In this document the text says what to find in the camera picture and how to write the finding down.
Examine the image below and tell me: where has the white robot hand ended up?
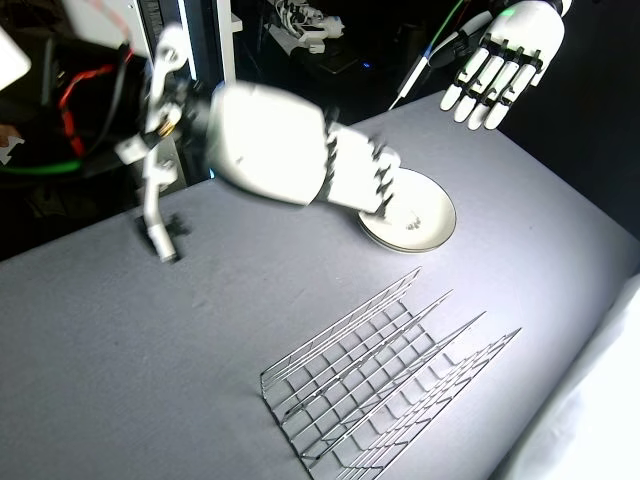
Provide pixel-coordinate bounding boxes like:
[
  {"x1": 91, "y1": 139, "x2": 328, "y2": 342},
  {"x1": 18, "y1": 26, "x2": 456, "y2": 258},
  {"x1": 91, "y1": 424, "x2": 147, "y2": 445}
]
[
  {"x1": 206, "y1": 81, "x2": 403, "y2": 221},
  {"x1": 438, "y1": 0, "x2": 567, "y2": 132}
]

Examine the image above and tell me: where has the white plate with print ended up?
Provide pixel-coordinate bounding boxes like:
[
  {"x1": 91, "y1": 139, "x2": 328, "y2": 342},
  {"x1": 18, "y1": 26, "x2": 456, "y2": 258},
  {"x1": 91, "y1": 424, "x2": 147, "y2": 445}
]
[
  {"x1": 357, "y1": 222, "x2": 449, "y2": 255},
  {"x1": 355, "y1": 167, "x2": 458, "y2": 251}
]

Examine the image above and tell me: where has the white robot body column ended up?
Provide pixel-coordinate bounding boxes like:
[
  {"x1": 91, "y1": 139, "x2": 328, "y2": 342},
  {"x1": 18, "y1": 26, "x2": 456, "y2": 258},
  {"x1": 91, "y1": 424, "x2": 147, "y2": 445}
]
[{"x1": 67, "y1": 0, "x2": 239, "y2": 189}]

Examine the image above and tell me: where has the spare white robot hand part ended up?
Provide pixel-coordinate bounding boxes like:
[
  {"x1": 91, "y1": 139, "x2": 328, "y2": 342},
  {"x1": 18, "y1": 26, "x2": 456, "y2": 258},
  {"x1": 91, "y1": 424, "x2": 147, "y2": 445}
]
[{"x1": 267, "y1": 0, "x2": 346, "y2": 55}]

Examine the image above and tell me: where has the grey table cloth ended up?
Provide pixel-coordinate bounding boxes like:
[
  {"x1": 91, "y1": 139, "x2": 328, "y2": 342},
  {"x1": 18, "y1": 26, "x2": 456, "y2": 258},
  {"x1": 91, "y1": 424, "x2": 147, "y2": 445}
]
[{"x1": 0, "y1": 89, "x2": 640, "y2": 480}]

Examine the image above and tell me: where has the green cable with white sleeve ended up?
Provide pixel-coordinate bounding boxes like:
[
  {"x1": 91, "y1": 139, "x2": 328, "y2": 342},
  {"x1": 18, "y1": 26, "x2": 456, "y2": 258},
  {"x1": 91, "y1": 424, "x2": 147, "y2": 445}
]
[{"x1": 387, "y1": 0, "x2": 471, "y2": 111}]

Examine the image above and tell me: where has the red twisted wire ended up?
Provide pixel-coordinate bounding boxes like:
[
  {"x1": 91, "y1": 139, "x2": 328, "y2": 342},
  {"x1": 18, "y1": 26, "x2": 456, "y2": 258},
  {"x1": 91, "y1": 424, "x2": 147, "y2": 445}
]
[{"x1": 57, "y1": 62, "x2": 134, "y2": 158}]

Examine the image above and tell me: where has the metal wire dish rack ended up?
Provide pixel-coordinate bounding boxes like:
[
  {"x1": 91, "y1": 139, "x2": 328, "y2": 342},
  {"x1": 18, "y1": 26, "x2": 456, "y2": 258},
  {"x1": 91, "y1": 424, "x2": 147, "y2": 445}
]
[{"x1": 259, "y1": 266, "x2": 524, "y2": 474}]

